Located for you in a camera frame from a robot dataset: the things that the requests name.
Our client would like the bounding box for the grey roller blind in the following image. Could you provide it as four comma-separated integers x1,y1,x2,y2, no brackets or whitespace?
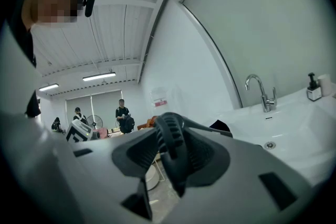
65,90,123,130

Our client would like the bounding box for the white cup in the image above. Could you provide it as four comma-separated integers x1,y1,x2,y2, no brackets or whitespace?
317,73,333,98

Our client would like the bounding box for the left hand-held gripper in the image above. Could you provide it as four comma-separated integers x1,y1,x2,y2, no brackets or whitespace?
65,123,102,143

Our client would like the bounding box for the black hair dryer with cord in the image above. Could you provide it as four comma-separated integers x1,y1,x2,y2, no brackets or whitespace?
153,112,191,198

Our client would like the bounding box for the black standing fan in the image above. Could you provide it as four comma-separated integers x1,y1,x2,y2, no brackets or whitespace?
86,114,104,131

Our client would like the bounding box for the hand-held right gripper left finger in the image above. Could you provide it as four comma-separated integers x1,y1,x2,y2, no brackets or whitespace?
62,127,160,224

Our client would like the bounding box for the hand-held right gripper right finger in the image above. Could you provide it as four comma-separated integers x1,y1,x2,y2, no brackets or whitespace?
160,118,316,224

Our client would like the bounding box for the person's head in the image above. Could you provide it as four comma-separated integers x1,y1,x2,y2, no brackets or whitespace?
22,0,86,30

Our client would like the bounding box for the white sink vanity cabinet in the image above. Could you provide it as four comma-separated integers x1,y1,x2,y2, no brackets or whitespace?
204,86,336,188

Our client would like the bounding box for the beige round drum fan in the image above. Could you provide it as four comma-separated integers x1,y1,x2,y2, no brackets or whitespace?
145,162,161,190

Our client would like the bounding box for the black cloth bag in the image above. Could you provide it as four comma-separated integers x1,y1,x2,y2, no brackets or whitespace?
208,119,232,135

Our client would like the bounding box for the pink cloth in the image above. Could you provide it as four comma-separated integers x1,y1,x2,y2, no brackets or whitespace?
94,126,109,138

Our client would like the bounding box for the orange cloth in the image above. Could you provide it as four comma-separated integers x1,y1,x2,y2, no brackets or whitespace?
136,118,159,131

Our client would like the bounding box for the chrome faucet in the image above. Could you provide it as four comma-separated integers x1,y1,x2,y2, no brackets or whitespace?
245,73,278,114

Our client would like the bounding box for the black pump soap dispenser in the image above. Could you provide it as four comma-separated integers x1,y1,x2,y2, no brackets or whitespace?
306,72,322,102

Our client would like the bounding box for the ceiling light tube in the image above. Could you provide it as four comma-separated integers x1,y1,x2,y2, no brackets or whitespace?
82,71,117,82
38,82,59,92

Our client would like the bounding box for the black backpack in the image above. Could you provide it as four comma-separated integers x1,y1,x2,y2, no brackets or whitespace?
120,115,136,135

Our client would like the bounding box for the frosted glass partition panel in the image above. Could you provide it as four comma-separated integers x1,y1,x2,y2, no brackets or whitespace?
180,0,336,111

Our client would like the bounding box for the black head-worn camera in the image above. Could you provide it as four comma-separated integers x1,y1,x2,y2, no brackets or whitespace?
83,0,97,18

